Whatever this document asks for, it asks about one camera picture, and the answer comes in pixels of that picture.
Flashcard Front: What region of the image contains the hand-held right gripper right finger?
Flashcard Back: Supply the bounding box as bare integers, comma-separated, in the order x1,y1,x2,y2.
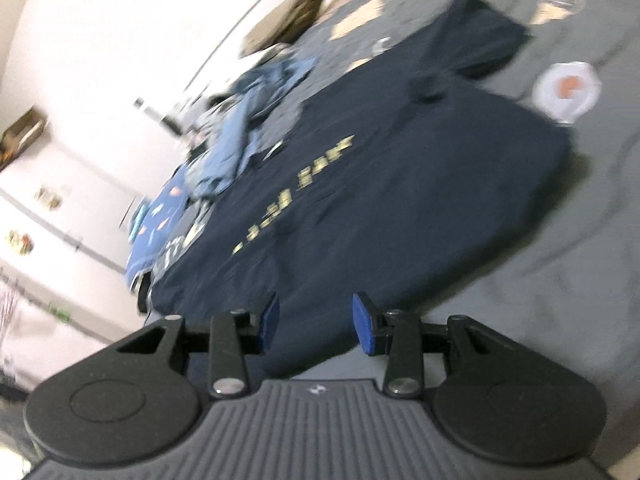
352,292,526,401

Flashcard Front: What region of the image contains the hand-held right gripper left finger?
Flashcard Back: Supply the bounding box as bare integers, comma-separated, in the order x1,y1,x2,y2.
112,292,281,401

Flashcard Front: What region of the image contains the navy t-shirt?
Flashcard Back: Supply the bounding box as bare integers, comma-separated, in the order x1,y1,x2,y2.
147,0,573,378

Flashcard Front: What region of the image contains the blue carrot print pillow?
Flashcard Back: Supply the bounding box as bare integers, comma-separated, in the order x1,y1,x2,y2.
122,167,201,291

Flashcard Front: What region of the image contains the teal zigzag cloth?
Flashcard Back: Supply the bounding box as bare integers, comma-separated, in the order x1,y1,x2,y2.
127,200,151,244

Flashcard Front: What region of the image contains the blue garment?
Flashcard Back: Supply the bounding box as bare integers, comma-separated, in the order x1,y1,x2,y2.
187,57,318,198

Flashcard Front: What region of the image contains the white wardrobe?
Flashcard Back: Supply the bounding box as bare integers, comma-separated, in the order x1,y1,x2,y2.
0,140,146,361

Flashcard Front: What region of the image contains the grey quilted bedspread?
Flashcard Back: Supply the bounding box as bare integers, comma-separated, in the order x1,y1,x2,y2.
145,0,640,411

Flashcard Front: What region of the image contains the cartoon mouse sticker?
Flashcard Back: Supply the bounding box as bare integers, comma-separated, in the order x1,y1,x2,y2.
32,185,74,211
5,230,36,256

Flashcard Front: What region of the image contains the bunch of pink hangers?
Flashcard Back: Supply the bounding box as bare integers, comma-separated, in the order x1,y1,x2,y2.
0,285,21,356

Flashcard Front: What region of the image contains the khaki folded blanket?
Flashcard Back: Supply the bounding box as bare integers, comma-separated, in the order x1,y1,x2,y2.
240,0,361,58

